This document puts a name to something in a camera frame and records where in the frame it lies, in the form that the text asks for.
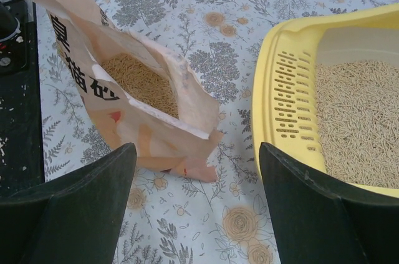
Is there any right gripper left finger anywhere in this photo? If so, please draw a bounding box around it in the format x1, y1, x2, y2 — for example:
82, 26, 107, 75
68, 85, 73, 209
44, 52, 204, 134
1, 143, 137, 264

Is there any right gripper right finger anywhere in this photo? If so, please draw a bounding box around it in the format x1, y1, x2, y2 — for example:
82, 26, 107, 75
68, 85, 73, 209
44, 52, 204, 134
259, 143, 398, 264

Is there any pink cat litter bag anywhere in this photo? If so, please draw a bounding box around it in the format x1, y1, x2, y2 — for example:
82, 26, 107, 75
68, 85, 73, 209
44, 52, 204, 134
33, 0, 223, 182

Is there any yellow plastic litter box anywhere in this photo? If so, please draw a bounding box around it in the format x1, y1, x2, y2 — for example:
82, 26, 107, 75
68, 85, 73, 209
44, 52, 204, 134
251, 4, 398, 197

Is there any floral patterned table mat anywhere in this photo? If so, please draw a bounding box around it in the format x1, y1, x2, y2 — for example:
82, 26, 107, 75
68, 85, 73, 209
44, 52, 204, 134
35, 0, 398, 263

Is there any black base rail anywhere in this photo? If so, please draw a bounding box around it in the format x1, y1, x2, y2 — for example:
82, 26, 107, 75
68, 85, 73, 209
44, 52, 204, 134
1, 0, 44, 197

